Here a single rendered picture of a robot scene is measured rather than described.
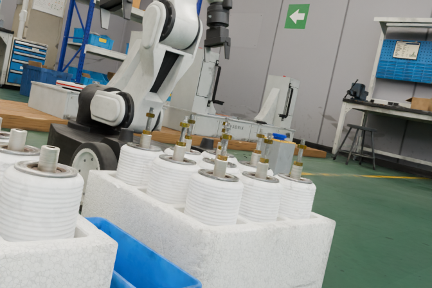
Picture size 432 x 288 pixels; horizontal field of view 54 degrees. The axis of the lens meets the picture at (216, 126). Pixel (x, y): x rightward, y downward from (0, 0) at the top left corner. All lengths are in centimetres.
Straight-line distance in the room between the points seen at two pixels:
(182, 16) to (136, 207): 79
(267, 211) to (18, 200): 45
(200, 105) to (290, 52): 364
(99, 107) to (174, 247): 95
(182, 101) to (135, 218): 291
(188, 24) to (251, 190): 79
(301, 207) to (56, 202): 53
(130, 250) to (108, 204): 15
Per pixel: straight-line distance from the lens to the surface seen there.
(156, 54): 143
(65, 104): 288
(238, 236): 73
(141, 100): 149
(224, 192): 73
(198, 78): 360
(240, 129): 398
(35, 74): 543
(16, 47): 628
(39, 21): 726
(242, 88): 754
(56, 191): 54
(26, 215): 55
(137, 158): 90
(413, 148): 601
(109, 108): 155
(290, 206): 91
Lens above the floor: 38
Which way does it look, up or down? 3 degrees down
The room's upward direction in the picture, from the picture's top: 12 degrees clockwise
